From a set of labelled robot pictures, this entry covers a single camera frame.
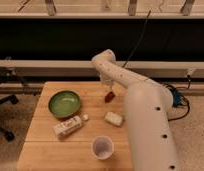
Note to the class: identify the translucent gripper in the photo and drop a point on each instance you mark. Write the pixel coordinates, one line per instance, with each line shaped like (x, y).
(109, 84)

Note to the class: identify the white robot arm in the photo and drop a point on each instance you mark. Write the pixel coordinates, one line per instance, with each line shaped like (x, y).
(145, 107)

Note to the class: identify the white rounded block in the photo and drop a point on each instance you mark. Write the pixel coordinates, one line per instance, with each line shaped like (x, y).
(114, 119)

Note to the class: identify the green bowl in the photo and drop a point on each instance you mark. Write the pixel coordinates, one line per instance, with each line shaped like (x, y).
(64, 104)

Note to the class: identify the translucent plastic cup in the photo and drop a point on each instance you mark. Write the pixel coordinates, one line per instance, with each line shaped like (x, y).
(102, 147)

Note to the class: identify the white plastic bottle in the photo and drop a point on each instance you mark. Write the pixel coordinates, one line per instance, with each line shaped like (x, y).
(69, 126)

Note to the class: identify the black office chair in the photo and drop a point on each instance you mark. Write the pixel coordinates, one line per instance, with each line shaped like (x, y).
(9, 136)

